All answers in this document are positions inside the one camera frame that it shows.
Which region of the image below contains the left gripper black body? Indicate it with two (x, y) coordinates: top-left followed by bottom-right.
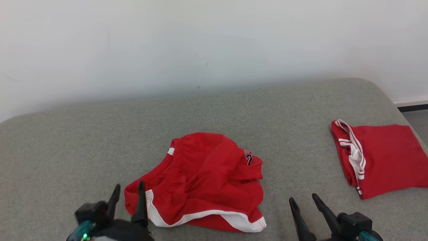
(67, 219), (154, 241)

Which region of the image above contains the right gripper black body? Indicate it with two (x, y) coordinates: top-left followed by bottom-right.
(317, 230), (364, 241)

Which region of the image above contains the grey fabric sofa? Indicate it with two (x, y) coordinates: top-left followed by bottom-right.
(0, 78), (428, 241)

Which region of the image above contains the black and white baseboard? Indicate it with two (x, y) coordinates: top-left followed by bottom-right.
(394, 100), (428, 113)

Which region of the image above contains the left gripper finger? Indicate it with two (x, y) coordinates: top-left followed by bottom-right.
(131, 180), (149, 228)
(106, 183), (121, 222)

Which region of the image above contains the red jersey white trim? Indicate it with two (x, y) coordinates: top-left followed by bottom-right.
(331, 119), (428, 200)

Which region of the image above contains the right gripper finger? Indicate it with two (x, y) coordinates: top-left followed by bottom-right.
(312, 193), (345, 240)
(289, 197), (317, 241)

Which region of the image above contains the red shorts white stripe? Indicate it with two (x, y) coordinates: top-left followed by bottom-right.
(124, 132), (267, 233)

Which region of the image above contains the right black cable teal plug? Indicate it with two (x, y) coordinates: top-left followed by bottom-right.
(359, 231), (380, 241)

